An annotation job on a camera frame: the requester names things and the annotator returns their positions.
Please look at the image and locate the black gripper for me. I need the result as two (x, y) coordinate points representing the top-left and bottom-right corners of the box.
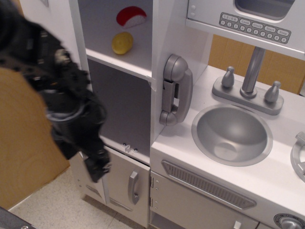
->
(44, 90), (111, 183)

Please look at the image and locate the silver fridge door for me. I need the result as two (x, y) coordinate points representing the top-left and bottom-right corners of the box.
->
(20, 0), (81, 64)

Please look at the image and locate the white fridge shelf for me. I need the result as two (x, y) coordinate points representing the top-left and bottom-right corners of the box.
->
(86, 48), (152, 81)

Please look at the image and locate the silver lower freezer door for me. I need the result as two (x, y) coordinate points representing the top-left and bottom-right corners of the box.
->
(69, 147), (150, 228)

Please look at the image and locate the brown wooden board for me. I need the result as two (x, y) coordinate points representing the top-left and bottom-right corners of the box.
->
(0, 68), (69, 209)

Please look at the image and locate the white oven door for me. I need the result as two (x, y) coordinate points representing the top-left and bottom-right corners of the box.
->
(150, 172), (259, 229)

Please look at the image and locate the white toy kitchen cabinet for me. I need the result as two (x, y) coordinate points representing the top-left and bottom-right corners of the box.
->
(70, 0), (305, 229)

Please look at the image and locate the dark grey case corner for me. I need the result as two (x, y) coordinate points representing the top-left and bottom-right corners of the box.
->
(0, 207), (36, 229)

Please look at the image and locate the grey vent grille panel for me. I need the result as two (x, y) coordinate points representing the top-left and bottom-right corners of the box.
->
(161, 160), (256, 210)

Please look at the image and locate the yellow lemon toy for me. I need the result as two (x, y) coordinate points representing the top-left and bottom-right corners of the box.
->
(112, 32), (133, 55)

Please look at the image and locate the silver round sink bowl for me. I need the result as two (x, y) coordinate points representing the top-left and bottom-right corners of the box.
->
(192, 104), (273, 167)

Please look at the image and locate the red white cheese wedge toy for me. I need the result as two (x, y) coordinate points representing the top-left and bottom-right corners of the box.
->
(116, 6), (147, 29)

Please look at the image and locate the left faucet knob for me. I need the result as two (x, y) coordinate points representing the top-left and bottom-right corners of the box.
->
(221, 66), (234, 88)

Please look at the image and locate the faucet knob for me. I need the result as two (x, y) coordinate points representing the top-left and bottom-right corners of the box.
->
(264, 81), (281, 103)
(221, 66), (234, 88)

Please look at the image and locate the silver faucet spout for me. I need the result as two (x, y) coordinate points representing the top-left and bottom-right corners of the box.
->
(240, 47), (266, 98)

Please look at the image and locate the right faucet knob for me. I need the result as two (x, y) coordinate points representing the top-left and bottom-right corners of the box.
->
(264, 81), (281, 103)

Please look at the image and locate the silver oven dial knob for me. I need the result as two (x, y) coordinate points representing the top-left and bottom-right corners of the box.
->
(274, 213), (305, 229)

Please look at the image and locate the toy microwave with keypad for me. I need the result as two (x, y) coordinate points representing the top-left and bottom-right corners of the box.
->
(186, 0), (305, 60)

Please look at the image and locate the silver lower freezer handle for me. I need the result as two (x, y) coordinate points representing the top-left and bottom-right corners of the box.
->
(128, 171), (139, 205)

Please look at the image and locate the grey toy wall phone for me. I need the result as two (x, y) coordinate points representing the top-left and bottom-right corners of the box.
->
(160, 54), (193, 126)

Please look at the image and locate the grey faucet base plate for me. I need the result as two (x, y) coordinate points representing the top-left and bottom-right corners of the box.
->
(212, 77), (284, 115)

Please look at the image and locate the silver stove burner ring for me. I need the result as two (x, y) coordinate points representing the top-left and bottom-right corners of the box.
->
(290, 131), (305, 182)

